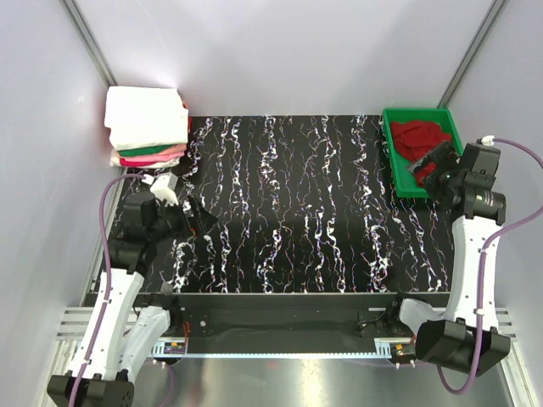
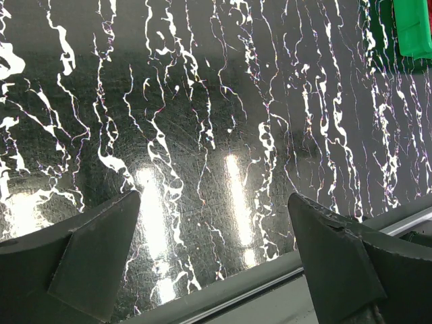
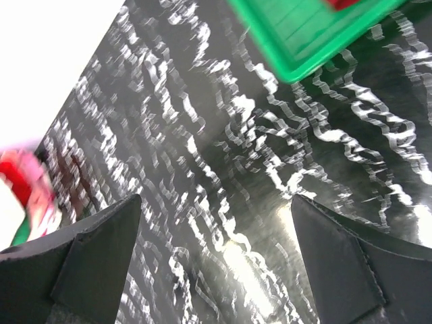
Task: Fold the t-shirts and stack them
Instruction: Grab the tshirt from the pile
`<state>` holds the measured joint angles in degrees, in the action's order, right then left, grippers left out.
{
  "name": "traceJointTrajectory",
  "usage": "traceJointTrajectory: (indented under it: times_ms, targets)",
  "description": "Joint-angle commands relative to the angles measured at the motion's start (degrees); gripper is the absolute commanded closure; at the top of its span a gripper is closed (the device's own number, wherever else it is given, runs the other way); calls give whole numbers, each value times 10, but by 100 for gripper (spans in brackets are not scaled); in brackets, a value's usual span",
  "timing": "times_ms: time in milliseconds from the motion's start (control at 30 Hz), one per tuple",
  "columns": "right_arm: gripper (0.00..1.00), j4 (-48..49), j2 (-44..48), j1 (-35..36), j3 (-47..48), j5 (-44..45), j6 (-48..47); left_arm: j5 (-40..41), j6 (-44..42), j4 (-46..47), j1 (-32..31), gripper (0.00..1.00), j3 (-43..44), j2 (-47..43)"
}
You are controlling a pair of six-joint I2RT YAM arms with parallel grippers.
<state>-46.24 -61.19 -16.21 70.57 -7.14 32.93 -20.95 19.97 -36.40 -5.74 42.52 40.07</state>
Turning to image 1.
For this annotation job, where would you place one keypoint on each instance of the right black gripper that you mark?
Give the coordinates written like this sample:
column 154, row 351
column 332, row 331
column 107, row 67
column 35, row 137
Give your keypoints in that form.
column 444, row 153

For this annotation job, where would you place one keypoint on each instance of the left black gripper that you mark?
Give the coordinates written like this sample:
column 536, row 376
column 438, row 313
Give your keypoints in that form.
column 187, row 221

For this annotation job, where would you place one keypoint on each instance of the red t shirt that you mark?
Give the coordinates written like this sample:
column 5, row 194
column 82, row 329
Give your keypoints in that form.
column 414, row 139

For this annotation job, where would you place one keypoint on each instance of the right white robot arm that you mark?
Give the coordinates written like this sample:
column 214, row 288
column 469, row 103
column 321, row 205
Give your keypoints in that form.
column 465, row 336

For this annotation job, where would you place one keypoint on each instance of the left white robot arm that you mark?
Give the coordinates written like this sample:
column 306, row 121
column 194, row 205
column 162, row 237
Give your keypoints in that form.
column 110, row 355

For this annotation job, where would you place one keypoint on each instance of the green plastic tray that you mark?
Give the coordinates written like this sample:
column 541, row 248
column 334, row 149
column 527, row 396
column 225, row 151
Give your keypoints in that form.
column 405, row 184

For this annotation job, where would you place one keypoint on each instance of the pink folded t shirt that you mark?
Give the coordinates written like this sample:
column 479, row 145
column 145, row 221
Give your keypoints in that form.
column 175, row 149

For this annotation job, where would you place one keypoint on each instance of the green folded t shirt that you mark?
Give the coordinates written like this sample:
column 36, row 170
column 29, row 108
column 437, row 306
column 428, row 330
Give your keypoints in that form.
column 151, row 150

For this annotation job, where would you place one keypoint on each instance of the white folded t shirt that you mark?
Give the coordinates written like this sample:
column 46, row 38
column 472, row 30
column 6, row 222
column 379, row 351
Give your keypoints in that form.
column 141, row 117

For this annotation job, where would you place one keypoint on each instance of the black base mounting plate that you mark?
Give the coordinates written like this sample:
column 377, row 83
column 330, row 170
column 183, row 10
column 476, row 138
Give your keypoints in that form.
column 325, row 325

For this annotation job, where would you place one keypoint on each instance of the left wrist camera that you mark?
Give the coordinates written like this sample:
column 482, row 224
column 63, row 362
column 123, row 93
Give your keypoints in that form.
column 163, row 188

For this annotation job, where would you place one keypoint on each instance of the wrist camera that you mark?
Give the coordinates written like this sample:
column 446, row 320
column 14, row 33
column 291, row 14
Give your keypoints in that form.
column 163, row 188
column 479, row 164

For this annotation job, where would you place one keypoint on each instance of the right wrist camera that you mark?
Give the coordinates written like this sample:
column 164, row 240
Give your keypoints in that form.
column 479, row 164

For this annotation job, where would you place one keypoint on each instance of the right aluminium corner post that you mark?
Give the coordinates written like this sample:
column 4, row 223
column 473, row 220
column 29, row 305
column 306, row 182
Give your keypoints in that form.
column 486, row 26

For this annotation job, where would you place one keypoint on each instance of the aluminium corner post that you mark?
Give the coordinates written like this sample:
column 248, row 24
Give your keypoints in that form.
column 486, row 26
column 89, row 41

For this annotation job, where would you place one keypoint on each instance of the left aluminium corner post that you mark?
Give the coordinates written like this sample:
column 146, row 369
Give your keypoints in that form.
column 89, row 41

